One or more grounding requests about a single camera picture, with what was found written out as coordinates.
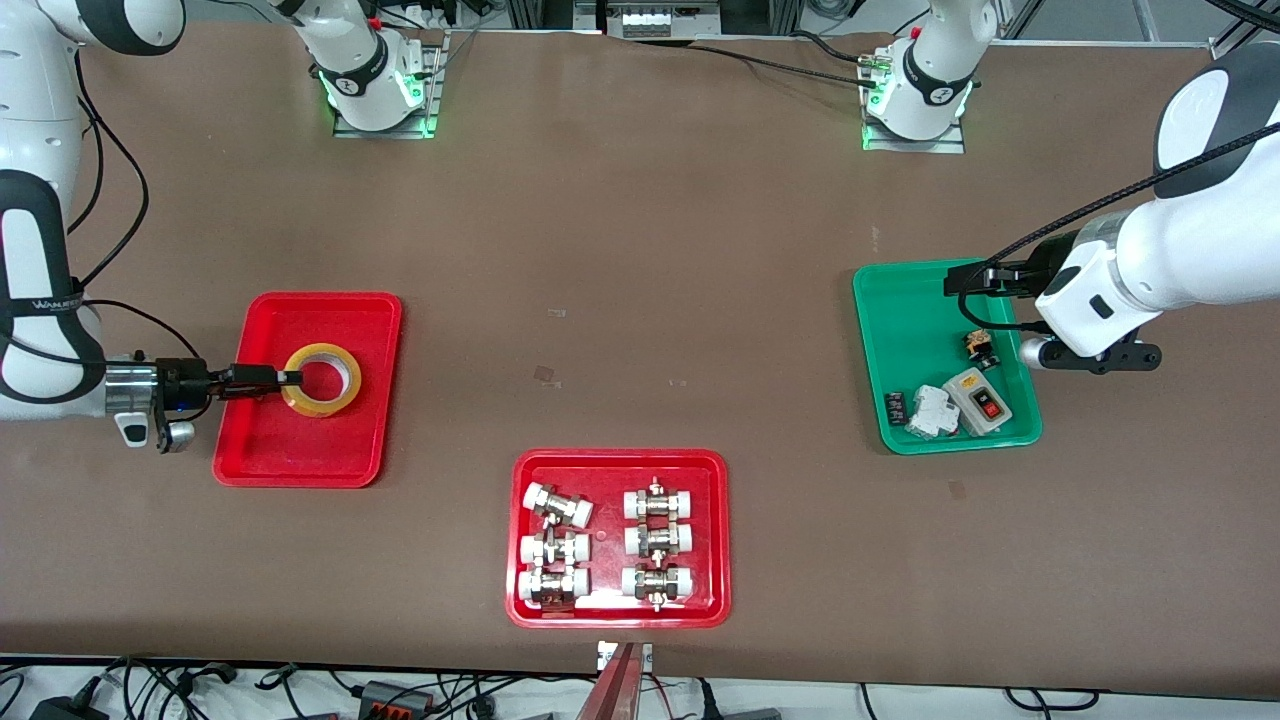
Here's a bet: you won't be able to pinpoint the yellow packing tape roll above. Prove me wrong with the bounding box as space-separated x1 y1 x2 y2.
280 343 363 419

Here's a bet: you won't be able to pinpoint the red plastic tray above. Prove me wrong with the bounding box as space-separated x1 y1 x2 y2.
212 291 404 489
505 448 732 630

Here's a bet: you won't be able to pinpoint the green plastic tray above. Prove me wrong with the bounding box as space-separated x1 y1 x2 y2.
852 257 1044 457

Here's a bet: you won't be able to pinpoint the white circuit breaker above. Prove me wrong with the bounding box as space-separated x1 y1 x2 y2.
905 385 963 439

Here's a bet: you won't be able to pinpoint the chrome valve white ends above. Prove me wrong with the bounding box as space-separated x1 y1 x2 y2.
522 482 595 529
517 566 591 611
623 520 695 557
518 530 591 569
620 562 696 613
622 477 697 521

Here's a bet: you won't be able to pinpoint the grey orange power strip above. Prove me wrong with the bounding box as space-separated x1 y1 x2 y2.
355 680 441 717

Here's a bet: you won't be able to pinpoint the black power adapter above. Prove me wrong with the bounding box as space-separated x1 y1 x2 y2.
30 692 109 720

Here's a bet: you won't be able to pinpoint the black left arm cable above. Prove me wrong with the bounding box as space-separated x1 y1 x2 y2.
958 120 1280 333

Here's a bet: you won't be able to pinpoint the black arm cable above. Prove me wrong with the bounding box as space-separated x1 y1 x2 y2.
0 50 206 376
958 120 1280 333

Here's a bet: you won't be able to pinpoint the grey on-off switch box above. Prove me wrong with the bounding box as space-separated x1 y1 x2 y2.
943 367 1014 437

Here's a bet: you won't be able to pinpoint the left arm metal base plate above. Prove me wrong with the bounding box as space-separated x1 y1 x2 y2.
860 95 967 154

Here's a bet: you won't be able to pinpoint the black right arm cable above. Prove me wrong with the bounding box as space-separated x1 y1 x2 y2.
0 50 206 376

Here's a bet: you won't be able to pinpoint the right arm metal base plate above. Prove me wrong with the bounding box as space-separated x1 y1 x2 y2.
333 30 446 139

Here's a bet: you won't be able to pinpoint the black table cable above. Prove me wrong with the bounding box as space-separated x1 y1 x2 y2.
690 35 881 87

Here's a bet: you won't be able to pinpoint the camera stand post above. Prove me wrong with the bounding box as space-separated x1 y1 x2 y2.
575 640 653 720

